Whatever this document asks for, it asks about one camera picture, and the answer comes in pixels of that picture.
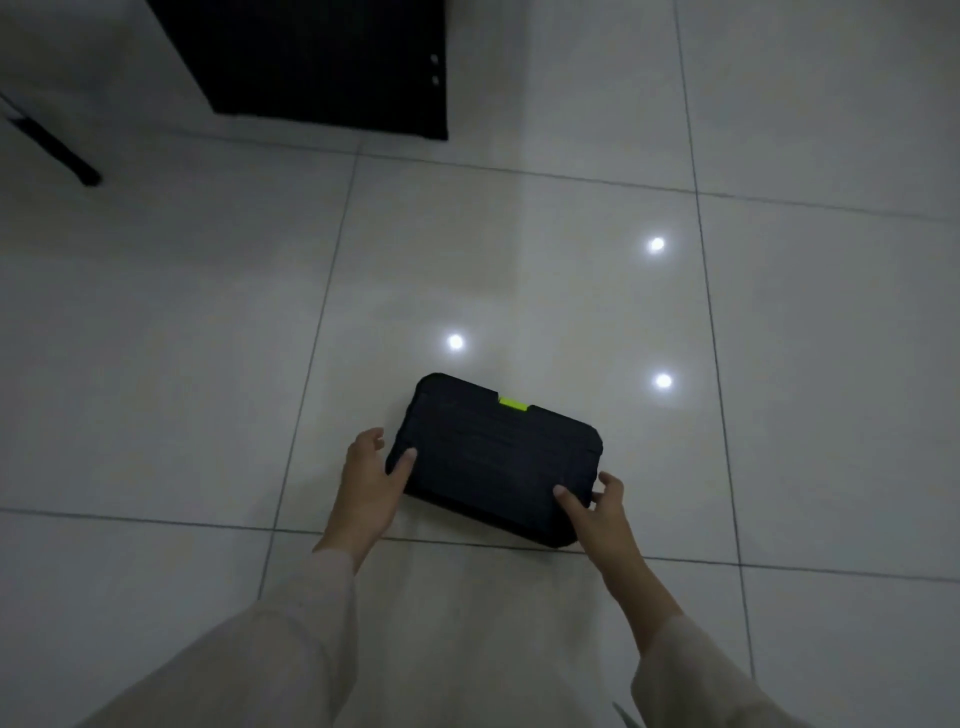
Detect black cabinet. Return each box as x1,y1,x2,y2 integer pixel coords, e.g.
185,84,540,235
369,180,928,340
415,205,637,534
146,0,450,141

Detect person's left hand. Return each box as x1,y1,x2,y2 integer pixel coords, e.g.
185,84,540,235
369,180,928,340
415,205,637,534
313,427,418,576

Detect person's right forearm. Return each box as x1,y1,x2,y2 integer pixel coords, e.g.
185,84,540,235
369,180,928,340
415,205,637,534
600,562,815,728

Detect person's right hand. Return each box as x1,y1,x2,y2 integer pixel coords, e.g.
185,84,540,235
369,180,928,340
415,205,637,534
553,472,651,606

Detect black furniture leg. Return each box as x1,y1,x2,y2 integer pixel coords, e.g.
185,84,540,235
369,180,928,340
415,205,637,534
0,90,102,188

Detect person's left forearm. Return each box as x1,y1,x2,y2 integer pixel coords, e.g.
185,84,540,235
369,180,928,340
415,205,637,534
78,549,360,728

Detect black tool case green latch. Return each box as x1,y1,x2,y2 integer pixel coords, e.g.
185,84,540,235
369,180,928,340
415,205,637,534
385,372,605,550

